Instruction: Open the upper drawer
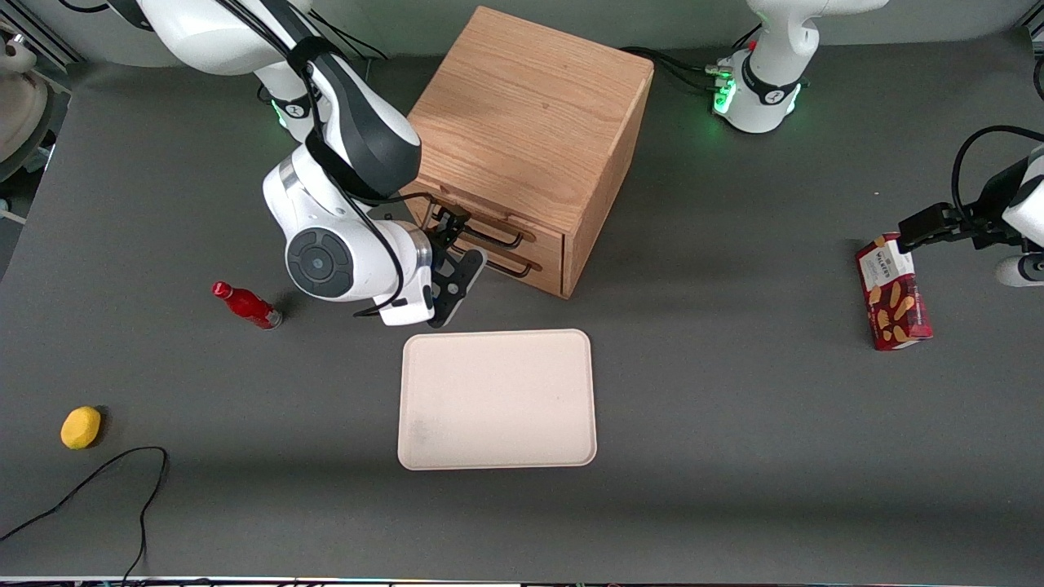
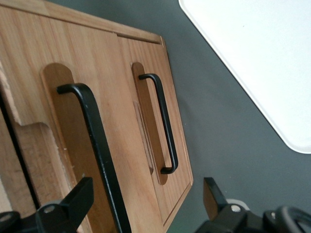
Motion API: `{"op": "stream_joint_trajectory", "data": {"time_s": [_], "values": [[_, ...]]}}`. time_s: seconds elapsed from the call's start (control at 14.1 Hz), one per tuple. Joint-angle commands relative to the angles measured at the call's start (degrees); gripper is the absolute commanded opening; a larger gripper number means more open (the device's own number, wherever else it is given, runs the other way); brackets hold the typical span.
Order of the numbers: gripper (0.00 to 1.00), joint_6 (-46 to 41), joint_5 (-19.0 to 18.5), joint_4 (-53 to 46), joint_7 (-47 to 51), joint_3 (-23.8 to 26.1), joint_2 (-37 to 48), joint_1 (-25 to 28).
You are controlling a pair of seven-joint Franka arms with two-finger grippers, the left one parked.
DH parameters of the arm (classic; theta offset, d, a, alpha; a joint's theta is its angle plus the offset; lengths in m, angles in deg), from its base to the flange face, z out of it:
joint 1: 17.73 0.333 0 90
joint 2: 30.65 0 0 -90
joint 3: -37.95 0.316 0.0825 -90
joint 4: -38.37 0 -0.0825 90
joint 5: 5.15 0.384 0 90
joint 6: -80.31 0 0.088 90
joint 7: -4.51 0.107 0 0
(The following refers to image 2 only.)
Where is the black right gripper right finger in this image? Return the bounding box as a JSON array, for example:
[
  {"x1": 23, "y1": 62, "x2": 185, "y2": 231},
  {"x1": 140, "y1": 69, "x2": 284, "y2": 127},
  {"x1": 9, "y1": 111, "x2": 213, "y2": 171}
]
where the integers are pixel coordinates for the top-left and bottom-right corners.
[{"x1": 194, "y1": 177, "x2": 265, "y2": 233}]

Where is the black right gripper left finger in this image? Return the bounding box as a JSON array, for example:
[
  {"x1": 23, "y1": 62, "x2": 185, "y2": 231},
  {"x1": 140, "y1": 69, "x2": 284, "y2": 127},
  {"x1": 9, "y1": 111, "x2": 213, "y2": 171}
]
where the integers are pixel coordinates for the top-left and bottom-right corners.
[{"x1": 36, "y1": 176, "x2": 95, "y2": 233}]

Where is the black metal drawer handle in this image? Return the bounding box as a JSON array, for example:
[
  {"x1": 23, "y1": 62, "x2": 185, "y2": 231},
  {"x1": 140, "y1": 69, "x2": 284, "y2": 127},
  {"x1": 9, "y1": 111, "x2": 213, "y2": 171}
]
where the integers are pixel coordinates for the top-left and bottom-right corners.
[
  {"x1": 57, "y1": 83, "x2": 132, "y2": 233},
  {"x1": 138, "y1": 73, "x2": 179, "y2": 175}
]

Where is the wooden drawer with notched front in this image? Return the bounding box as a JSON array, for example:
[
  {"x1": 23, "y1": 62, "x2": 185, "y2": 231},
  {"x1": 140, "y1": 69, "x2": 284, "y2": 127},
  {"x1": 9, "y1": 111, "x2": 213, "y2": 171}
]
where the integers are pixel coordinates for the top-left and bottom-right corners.
[{"x1": 0, "y1": 4, "x2": 166, "y2": 233}]

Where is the wooden drawer with plain front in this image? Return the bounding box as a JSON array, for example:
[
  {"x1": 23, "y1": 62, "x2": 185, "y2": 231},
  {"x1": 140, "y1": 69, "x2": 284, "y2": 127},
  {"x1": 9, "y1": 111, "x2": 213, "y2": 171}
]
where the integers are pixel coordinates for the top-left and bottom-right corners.
[{"x1": 116, "y1": 33, "x2": 194, "y2": 231}]

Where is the wooden two-drawer cabinet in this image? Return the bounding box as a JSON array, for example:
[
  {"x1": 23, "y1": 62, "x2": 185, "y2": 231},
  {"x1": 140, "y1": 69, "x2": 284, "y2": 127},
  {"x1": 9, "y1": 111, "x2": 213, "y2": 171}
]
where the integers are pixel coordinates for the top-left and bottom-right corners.
[{"x1": 0, "y1": 0, "x2": 194, "y2": 233}]

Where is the cream rectangular tray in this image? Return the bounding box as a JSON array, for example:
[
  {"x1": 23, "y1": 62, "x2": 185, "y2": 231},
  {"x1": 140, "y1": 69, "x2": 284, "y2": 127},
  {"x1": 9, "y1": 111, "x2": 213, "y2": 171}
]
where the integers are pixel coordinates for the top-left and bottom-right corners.
[{"x1": 178, "y1": 0, "x2": 311, "y2": 154}]

